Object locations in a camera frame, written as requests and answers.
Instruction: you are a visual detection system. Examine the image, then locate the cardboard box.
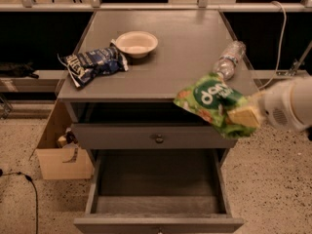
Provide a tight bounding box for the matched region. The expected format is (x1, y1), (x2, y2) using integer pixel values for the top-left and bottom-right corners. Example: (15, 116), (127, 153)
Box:
(35, 101), (94, 179)

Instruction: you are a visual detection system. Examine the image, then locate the grey upper drawer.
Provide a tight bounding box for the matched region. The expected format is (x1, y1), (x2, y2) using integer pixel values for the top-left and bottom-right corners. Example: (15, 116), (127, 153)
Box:
(71, 123), (236, 149)

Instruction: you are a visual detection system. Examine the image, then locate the blue chip bag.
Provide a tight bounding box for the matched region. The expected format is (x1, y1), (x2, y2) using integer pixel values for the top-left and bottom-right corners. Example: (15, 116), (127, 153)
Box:
(58, 44), (129, 88)

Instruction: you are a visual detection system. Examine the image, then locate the grey open middle drawer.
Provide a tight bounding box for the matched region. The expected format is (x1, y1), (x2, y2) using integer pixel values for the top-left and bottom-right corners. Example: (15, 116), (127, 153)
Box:
(74, 149), (244, 234)

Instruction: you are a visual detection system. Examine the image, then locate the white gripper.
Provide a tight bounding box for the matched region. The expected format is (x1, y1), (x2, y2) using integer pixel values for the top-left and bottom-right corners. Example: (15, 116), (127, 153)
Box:
(227, 80), (302, 131)

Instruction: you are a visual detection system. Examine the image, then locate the white hanging cable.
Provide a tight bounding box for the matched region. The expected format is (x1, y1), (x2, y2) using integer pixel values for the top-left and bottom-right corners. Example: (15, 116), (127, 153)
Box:
(258, 0), (290, 91)

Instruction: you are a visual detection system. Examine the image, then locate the green rice chip bag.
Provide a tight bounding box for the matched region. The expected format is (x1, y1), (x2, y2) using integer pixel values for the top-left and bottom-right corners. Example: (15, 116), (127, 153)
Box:
(174, 73), (255, 139)

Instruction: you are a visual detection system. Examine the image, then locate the black object on ledge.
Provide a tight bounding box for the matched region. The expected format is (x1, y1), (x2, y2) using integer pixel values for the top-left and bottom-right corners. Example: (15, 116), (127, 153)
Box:
(0, 62), (39, 79)

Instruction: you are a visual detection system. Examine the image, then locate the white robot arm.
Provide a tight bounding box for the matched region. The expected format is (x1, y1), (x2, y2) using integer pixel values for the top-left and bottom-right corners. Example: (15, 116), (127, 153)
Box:
(227, 76), (312, 132)

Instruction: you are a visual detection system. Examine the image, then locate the white paper bowl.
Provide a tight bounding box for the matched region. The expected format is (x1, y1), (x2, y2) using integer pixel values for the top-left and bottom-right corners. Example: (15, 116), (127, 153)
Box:
(115, 31), (158, 59)

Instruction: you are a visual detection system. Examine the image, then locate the clear plastic water bottle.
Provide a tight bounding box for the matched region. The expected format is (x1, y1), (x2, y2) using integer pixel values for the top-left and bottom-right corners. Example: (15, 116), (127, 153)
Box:
(214, 41), (246, 80)

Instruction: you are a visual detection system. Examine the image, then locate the grey drawer cabinet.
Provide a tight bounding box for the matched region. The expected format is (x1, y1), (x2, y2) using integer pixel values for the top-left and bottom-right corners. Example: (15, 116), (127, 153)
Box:
(57, 9), (263, 168)

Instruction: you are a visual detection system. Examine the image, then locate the black floor cable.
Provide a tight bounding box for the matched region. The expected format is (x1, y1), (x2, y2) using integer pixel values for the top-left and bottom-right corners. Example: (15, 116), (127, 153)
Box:
(0, 168), (40, 234)

